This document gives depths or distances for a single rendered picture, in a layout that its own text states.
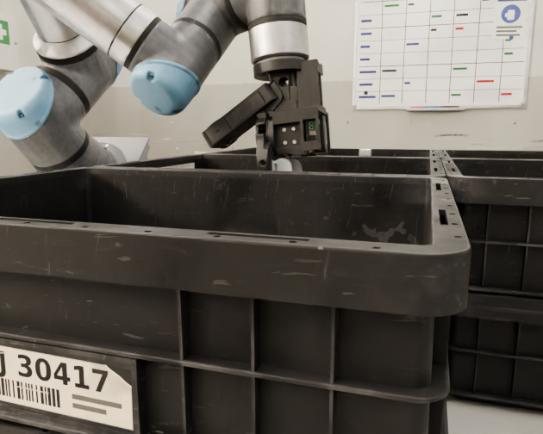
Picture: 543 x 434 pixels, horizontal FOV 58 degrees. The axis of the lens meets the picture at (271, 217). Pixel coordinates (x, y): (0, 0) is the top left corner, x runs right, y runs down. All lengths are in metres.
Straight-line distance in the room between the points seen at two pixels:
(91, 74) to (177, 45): 0.37
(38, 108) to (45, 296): 0.66
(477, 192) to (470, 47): 3.44
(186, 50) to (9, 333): 0.43
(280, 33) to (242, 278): 0.46
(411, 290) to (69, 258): 0.15
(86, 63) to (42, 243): 0.74
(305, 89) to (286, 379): 0.46
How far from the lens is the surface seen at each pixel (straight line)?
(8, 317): 0.30
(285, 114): 0.61
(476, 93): 3.88
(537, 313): 0.52
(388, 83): 3.87
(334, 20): 3.98
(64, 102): 0.95
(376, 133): 3.87
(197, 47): 0.65
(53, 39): 0.96
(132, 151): 1.07
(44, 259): 0.26
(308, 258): 0.19
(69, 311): 0.27
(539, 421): 0.57
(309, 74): 0.63
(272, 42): 0.63
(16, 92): 0.95
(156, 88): 0.62
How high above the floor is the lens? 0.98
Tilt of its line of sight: 10 degrees down
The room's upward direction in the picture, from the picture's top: straight up
